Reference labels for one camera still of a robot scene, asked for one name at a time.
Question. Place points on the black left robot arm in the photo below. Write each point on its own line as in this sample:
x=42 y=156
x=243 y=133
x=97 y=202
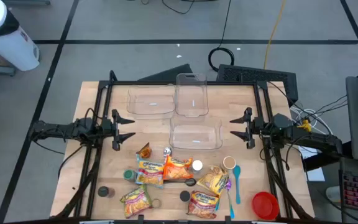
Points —
x=57 y=129

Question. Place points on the teal plastic spoon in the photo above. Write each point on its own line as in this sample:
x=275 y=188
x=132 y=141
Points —
x=237 y=172

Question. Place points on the chili shrimp ramen pack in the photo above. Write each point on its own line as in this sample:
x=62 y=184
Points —
x=135 y=201

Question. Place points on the yellow noodle pack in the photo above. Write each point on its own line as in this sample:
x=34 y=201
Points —
x=213 y=180

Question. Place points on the white paper sheet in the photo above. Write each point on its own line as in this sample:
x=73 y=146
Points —
x=315 y=175

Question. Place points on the small clear lid jar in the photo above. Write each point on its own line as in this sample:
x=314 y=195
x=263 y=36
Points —
x=156 y=203

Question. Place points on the green lid spice jar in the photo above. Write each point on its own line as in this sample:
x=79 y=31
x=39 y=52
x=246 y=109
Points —
x=129 y=175

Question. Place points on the blue Maruchan ramen pack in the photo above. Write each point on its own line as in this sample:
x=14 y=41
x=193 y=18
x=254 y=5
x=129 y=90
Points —
x=149 y=172

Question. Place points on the yellow clamp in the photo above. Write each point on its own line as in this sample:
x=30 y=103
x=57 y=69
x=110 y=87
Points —
x=305 y=125

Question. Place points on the black lid spice jar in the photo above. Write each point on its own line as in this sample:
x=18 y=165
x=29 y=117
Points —
x=185 y=196

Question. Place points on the white computer mouse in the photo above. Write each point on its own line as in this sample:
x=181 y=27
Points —
x=333 y=193

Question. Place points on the red plastic bowl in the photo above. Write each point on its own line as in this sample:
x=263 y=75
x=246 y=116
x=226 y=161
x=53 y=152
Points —
x=265 y=206

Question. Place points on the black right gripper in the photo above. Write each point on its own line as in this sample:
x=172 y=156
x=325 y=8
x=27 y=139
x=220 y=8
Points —
x=250 y=129

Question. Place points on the red Maruchan ramen pack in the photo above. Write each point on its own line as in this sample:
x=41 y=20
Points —
x=202 y=203

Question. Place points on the black desk frame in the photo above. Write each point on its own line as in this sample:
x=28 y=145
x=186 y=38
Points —
x=325 y=158

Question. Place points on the black flat panel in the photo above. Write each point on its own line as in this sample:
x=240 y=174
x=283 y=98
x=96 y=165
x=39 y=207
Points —
x=169 y=74

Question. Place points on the dark lid brown spice jar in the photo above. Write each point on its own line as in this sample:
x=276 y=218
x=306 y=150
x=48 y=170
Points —
x=104 y=191

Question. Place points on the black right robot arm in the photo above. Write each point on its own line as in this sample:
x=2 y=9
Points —
x=315 y=138

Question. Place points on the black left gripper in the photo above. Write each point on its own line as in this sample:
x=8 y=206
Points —
x=115 y=129

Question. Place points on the taco seasoning packet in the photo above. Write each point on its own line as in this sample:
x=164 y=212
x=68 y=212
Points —
x=145 y=152

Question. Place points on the white lid spice jar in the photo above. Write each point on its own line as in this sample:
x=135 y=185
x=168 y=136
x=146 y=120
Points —
x=197 y=165

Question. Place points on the black aluminium table frame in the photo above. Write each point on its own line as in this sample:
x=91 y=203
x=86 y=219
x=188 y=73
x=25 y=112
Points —
x=120 y=83

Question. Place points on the clear plastic storage bin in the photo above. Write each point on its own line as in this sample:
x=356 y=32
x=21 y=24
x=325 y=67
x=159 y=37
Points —
x=192 y=93
x=196 y=133
x=151 y=102

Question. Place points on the orange Maruchan chicken ramen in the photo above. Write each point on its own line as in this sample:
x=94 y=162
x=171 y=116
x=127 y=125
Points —
x=176 y=169

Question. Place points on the white trash can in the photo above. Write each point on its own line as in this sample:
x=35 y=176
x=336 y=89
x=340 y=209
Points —
x=11 y=43

